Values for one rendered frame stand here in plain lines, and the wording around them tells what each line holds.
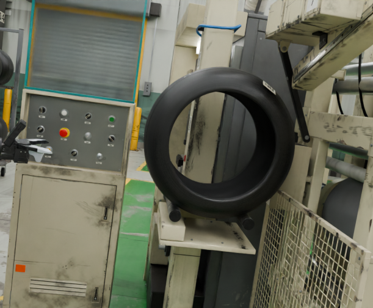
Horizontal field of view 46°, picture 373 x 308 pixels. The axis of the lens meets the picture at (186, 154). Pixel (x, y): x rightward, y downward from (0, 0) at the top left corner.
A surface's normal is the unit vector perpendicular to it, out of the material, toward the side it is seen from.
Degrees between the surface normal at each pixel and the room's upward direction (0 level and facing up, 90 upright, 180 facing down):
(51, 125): 90
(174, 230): 90
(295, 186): 90
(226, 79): 79
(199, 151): 90
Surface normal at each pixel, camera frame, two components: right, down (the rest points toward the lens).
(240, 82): 0.14, -0.04
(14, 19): -0.05, 0.11
